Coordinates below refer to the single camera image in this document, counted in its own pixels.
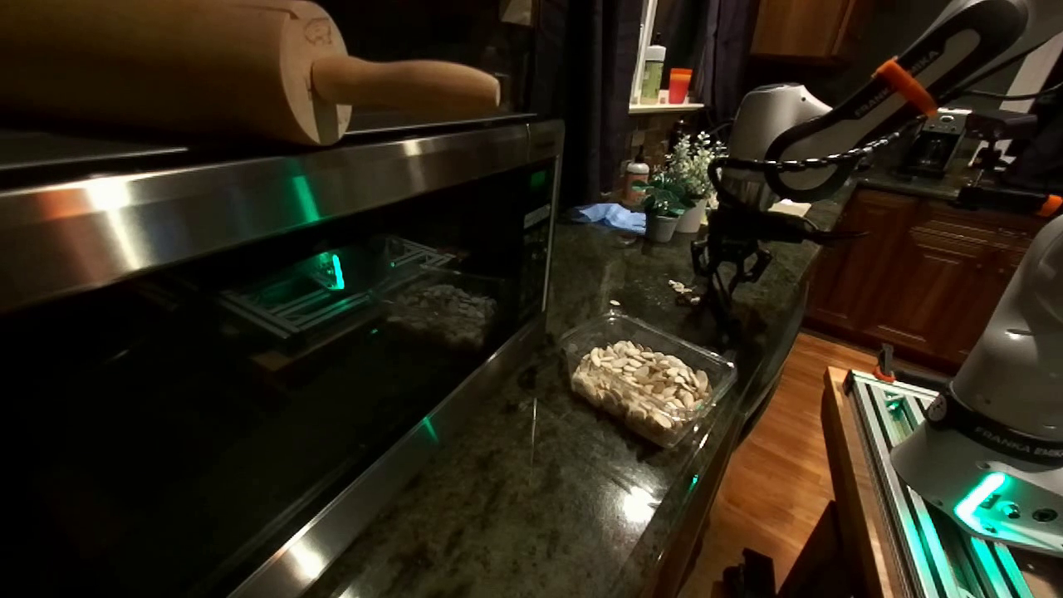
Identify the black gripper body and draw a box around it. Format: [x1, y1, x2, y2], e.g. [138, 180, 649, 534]
[691, 198, 781, 281]

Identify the clear plastic container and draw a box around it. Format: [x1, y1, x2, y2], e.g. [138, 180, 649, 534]
[553, 308, 740, 452]

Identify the small green plant dark pot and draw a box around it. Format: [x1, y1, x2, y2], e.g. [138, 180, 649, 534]
[645, 172, 684, 246]

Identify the white flowering potted plant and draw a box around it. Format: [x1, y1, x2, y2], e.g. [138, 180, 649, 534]
[660, 128, 732, 240]

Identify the small jar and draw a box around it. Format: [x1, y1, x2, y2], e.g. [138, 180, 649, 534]
[622, 158, 654, 211]

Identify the glass dish with food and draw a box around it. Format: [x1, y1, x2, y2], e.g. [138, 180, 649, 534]
[569, 339, 713, 440]

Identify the blue cloth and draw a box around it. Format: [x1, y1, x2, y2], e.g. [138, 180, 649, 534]
[569, 195, 650, 240]

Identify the orange and black clamp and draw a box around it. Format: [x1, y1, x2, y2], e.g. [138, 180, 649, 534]
[874, 343, 902, 388]

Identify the brown wooden base cabinet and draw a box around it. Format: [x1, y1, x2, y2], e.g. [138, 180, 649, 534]
[800, 180, 1015, 375]

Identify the orange cup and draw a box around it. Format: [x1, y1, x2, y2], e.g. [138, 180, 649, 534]
[664, 64, 696, 105]

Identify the green and white bottle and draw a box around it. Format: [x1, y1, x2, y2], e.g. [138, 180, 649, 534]
[636, 43, 672, 105]

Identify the coffee maker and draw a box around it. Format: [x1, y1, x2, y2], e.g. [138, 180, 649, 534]
[905, 103, 977, 183]

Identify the stainless microwave oven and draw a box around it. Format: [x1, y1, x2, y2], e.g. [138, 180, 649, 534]
[0, 108, 569, 598]

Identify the wooden rolling pin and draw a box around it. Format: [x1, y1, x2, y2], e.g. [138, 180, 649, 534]
[0, 0, 509, 148]

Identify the black cable conduit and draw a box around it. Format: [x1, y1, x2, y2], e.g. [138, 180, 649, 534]
[708, 117, 902, 206]

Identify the aluminium profile frame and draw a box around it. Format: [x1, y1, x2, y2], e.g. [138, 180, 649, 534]
[842, 370, 1041, 598]

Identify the brown wooden wall cabinet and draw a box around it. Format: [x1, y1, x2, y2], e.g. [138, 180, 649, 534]
[746, 0, 859, 59]

